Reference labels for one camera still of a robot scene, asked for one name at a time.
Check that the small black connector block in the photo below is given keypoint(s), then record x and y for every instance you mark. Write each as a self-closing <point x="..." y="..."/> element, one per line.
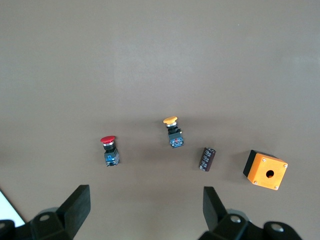
<point x="207" y="160"/>

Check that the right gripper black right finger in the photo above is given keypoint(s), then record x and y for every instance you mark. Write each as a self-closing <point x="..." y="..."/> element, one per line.
<point x="215" y="220"/>

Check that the yellow mushroom push button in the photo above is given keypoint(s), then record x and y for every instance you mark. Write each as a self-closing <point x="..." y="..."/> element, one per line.
<point x="175" y="140"/>

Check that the orange button enclosure box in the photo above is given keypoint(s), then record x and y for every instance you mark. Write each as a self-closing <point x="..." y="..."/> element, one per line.
<point x="260" y="165"/>

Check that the white drawer cabinet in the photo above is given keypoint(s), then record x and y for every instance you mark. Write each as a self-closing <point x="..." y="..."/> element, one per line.
<point x="7" y="210"/>

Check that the red mushroom push button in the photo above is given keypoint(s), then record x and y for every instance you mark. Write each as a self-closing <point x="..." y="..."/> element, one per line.
<point x="110" y="152"/>

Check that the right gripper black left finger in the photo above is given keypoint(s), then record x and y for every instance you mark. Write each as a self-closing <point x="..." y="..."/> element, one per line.
<point x="70" y="215"/>

